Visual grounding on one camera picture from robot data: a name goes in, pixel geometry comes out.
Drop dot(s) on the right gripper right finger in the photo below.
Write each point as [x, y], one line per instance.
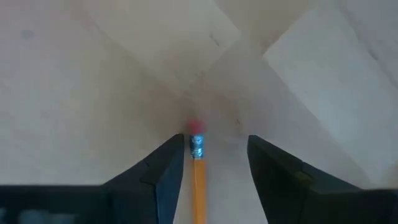
[280, 186]

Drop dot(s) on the yellow pencil with red eraser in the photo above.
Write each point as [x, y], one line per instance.
[199, 186]

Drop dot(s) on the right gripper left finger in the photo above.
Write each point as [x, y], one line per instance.
[149, 193]

